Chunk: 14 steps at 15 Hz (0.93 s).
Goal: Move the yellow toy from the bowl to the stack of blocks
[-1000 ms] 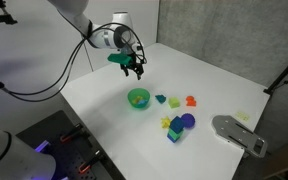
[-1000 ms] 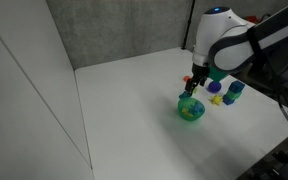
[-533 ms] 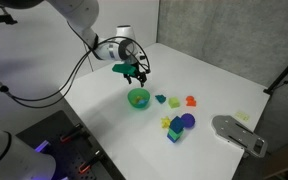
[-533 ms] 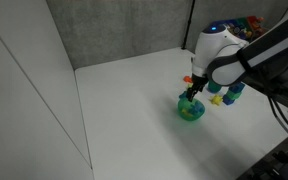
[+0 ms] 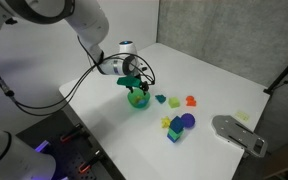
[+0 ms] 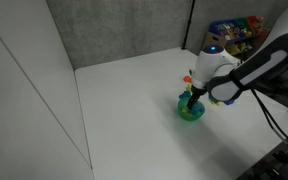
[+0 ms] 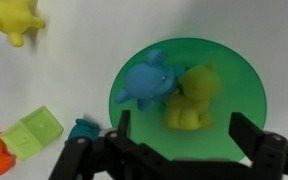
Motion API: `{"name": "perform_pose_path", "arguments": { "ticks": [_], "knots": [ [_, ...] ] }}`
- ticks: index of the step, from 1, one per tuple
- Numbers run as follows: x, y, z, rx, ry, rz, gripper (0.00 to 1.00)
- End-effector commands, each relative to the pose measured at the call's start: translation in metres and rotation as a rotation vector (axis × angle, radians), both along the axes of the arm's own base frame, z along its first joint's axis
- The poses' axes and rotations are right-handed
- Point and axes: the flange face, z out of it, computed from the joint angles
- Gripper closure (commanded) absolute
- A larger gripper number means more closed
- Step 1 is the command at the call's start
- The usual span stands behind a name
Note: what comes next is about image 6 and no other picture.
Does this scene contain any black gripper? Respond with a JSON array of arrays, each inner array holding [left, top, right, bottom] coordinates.
[[186, 85, 208, 111]]

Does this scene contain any black perforated board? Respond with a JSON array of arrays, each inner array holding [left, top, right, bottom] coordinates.
[[237, 129, 288, 180]]

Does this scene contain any brown cardboard box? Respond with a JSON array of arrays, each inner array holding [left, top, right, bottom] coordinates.
[[202, 31, 228, 52]]

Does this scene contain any blue elephant toy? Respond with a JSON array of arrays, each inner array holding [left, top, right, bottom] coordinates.
[[191, 105, 204, 115]]

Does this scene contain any black tripod pole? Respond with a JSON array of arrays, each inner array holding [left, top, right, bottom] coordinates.
[[181, 0, 197, 51]]

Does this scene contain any purple spiky ball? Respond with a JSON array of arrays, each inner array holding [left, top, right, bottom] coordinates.
[[222, 97, 237, 106]]

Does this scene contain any teal rubber toy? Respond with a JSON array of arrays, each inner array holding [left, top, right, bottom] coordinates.
[[178, 90, 192, 100]]

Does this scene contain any colourful toy box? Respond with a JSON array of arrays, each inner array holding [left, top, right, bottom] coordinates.
[[208, 15, 272, 57]]

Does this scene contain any black cable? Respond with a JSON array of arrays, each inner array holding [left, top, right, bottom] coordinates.
[[249, 88, 288, 152]]

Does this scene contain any green translucent bowl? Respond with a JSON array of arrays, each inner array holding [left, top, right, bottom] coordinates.
[[177, 96, 206, 122]]

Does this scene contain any yellow bear toy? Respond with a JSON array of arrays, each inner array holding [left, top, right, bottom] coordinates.
[[181, 106, 193, 116]]

